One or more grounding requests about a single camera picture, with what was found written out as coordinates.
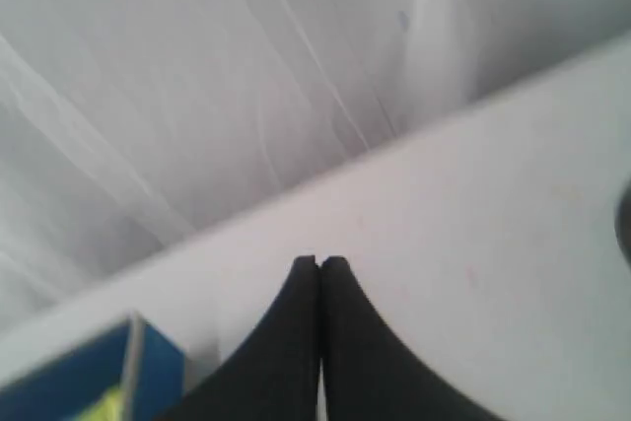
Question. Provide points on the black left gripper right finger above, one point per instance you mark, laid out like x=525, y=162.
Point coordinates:
x=368, y=372

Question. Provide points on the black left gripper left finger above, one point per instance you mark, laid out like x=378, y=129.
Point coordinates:
x=274, y=373

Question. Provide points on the blue motion sand box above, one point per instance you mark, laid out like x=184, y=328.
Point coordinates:
x=130, y=354

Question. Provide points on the white backdrop curtain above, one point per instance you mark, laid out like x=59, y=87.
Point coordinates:
x=129, y=125

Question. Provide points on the round steel plate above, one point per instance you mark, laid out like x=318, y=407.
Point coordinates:
x=622, y=224

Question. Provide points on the green sand mould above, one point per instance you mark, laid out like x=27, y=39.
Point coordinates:
x=109, y=407

